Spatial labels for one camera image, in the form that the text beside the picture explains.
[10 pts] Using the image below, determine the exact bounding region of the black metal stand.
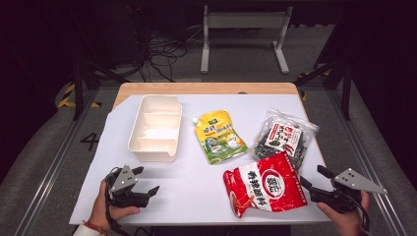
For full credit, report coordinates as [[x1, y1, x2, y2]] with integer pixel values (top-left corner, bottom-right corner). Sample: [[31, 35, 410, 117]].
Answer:
[[292, 54, 356, 121], [69, 48, 133, 123]]

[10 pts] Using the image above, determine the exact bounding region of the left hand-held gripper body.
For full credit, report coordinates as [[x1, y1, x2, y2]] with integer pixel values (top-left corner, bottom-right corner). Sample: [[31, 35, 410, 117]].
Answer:
[[104, 164, 150, 209]]

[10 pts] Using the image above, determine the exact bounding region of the white divided plastic container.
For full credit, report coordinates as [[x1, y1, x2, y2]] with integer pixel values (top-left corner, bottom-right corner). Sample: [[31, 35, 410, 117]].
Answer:
[[127, 94, 184, 163]]

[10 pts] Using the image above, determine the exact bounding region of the person's right hand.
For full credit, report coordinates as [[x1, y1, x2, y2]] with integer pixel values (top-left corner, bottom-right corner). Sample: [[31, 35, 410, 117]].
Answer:
[[316, 192, 371, 236]]

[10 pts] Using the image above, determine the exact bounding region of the yellow spout pouch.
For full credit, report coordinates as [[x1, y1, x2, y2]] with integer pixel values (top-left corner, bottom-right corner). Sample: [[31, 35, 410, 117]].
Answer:
[[192, 109, 250, 166]]

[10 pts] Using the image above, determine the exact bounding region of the person's left hand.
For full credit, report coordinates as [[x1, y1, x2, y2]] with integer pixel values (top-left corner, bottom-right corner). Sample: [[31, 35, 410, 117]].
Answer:
[[88, 180, 142, 231]]

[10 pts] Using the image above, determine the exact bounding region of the aluminium floor rail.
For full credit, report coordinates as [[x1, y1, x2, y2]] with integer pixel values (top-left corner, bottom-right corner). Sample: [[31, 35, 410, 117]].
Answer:
[[13, 88, 101, 236], [327, 88, 409, 236]]

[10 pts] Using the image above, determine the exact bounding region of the white metal stand frame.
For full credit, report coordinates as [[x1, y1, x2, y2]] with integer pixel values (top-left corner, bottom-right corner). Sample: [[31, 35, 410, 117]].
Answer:
[[200, 4, 295, 75]]

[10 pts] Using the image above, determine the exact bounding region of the red snack bag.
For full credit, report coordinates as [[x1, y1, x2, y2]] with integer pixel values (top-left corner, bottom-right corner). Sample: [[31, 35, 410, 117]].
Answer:
[[222, 150, 310, 219]]

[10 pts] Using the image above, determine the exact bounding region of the red bead bracelet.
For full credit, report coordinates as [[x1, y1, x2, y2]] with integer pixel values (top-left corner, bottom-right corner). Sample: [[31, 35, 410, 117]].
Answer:
[[82, 219, 110, 236]]

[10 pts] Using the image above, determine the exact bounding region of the bundle of black floor cables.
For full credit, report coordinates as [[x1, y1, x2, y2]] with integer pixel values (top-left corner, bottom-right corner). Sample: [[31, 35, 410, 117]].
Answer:
[[137, 30, 189, 84]]

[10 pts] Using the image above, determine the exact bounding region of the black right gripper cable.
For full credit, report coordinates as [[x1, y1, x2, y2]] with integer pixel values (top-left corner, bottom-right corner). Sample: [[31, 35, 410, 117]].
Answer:
[[340, 191, 372, 236]]

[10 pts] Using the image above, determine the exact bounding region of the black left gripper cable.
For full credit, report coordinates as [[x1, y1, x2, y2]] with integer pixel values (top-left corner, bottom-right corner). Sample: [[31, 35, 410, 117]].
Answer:
[[103, 166, 134, 236]]

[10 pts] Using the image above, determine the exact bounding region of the yellow and black floor tape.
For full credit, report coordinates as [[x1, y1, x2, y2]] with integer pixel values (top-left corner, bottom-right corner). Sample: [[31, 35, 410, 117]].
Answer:
[[57, 83, 101, 109], [296, 70, 329, 102]]

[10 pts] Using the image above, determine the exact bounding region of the clear bag of dried seaweed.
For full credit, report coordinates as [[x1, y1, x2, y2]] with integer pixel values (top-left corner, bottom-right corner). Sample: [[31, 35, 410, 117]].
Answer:
[[250, 108, 320, 172]]

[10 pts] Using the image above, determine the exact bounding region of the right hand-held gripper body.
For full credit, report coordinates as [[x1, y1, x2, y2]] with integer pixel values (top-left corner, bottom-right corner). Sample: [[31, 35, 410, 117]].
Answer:
[[309, 167, 388, 214]]

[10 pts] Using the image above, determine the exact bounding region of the person's white sleeve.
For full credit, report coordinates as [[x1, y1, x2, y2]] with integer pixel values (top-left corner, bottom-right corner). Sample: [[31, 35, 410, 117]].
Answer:
[[72, 223, 107, 236]]

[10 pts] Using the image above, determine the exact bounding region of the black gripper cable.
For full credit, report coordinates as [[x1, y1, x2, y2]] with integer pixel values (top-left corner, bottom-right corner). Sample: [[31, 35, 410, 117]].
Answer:
[[340, 191, 372, 236], [103, 166, 134, 236]]

